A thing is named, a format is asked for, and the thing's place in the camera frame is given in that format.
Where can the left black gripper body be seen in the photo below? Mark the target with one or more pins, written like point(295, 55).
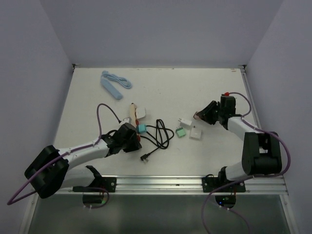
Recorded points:
point(131, 145)

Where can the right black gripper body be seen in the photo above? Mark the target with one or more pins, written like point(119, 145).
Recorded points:
point(221, 111)

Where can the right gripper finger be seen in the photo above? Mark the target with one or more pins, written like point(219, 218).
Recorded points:
point(210, 117)
point(213, 106)

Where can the pink plug adapter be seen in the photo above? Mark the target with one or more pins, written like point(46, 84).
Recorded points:
point(195, 116)

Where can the cyan plug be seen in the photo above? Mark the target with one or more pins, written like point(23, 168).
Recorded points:
point(141, 128)

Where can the beige red power strip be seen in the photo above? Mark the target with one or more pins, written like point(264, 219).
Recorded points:
point(132, 114)

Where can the green plug adapter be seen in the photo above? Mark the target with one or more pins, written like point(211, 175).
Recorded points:
point(180, 132)

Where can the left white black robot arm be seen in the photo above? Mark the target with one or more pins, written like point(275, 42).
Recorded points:
point(54, 169)

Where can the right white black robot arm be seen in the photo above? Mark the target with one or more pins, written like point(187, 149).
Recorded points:
point(237, 126)

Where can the white square plug adapter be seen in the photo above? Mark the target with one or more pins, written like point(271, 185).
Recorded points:
point(195, 133)

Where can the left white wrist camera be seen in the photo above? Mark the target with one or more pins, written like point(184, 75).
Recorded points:
point(126, 120)

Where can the right aluminium side rail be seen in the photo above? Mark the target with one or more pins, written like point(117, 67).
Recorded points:
point(254, 107)

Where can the aluminium mounting rail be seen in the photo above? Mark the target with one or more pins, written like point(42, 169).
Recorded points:
point(189, 185)

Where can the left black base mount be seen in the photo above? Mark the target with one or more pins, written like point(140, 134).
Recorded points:
point(98, 183)

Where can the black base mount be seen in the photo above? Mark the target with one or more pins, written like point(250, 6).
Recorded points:
point(211, 182)
point(98, 183)

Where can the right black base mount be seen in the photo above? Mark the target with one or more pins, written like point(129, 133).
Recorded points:
point(211, 182)

